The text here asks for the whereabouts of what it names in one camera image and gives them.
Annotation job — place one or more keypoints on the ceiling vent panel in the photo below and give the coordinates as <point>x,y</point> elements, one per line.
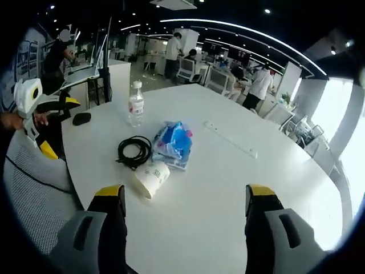
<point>174,3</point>

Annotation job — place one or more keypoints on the grey mesh office chair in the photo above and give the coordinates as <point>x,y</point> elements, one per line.
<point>34,185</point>

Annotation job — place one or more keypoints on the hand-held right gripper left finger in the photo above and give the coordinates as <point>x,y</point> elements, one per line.
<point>114,228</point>

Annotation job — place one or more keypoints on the person's left hand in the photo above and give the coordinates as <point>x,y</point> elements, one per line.
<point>11,120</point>

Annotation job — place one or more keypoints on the white paper cup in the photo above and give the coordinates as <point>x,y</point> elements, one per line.
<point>152,178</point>

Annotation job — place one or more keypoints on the large blue pad packet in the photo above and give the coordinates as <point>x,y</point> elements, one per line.
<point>171,164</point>

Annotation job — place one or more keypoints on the tilted white desk board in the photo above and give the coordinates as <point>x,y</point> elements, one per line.
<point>81,75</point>

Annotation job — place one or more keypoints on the white office chair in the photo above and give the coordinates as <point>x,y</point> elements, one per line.
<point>186,68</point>
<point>218,81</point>

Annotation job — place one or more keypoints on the curved ceiling light strip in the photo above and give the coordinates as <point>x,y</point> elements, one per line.
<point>256,32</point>

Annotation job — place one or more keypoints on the clear plastic water bottle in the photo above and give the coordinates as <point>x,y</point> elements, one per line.
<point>136,107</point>

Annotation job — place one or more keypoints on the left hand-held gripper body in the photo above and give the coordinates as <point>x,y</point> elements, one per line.
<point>25,97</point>

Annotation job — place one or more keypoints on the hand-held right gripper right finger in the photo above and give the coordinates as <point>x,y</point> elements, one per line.
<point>256,228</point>

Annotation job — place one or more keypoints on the black computer mouse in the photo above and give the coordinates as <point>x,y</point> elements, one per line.
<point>81,119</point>

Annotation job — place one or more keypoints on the white pillar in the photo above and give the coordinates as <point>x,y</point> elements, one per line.
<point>291,80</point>

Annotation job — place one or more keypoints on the small blue packet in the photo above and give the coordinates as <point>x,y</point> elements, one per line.
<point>179,140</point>

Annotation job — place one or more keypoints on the white table socket strip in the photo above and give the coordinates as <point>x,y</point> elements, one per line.
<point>231,140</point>

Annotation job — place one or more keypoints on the white table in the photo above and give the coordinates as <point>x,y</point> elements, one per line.
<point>214,177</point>

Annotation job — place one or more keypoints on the green potted plant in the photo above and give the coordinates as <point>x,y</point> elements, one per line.
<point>286,98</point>

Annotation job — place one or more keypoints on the black stand pole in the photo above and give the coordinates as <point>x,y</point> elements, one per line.
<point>106,62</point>

